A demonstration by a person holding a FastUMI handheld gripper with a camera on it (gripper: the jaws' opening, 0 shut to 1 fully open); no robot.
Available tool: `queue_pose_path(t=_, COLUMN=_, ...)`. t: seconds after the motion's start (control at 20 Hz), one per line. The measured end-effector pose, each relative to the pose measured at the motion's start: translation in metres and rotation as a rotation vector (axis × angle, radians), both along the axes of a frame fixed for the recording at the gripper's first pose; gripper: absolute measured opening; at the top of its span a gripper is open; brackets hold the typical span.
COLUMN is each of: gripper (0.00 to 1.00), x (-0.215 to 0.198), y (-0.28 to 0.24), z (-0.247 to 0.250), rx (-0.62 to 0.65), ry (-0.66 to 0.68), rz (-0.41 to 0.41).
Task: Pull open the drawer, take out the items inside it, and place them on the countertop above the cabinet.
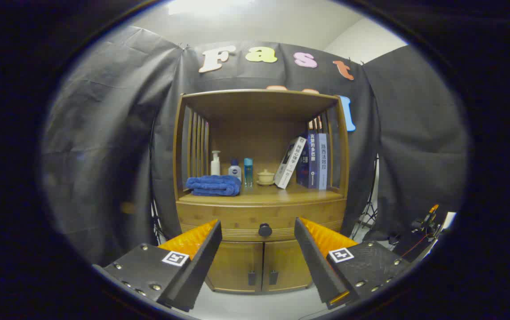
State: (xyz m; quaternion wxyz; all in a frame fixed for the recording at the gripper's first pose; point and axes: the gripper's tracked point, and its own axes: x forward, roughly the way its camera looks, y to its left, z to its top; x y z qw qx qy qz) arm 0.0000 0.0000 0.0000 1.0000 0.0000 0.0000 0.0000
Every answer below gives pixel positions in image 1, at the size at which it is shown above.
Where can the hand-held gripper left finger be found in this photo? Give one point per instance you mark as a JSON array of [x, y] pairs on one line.
[[201, 262]]

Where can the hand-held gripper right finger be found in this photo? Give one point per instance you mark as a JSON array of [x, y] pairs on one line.
[[315, 262]]

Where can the wooden drawer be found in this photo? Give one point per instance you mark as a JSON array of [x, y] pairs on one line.
[[237, 218]]

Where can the black drawer knob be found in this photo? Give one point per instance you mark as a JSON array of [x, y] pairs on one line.
[[265, 230]]

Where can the wooden cabinet door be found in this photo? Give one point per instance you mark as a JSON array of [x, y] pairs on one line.
[[286, 264], [237, 266]]

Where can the wooden countertop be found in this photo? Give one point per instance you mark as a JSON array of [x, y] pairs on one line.
[[299, 193]]

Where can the wooden cabinet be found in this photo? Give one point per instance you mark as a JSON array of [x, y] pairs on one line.
[[254, 133]]

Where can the black backdrop stand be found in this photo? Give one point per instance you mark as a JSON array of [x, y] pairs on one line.
[[370, 209], [156, 222]]

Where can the blue folded towel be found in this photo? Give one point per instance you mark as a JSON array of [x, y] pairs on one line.
[[214, 185]]

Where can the black side table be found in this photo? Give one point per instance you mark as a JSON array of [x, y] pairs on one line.
[[410, 249]]

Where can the white pump bottle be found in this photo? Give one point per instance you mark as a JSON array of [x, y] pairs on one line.
[[215, 166]]

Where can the white bottle with blue cap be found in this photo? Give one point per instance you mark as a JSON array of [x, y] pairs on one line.
[[234, 171]]

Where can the cream lidded teacup with saucer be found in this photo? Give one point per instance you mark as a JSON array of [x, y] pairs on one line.
[[266, 178]]

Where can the clear blue bottle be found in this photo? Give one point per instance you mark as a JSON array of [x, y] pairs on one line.
[[248, 173]]

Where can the white book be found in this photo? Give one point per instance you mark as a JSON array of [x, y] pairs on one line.
[[289, 164]]

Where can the dark blue book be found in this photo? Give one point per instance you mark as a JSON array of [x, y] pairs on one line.
[[311, 160]]

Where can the pale grey-blue book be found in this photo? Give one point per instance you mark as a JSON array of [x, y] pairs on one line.
[[322, 160]]

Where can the orange and black gripper device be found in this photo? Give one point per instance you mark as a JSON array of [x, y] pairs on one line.
[[428, 220]]

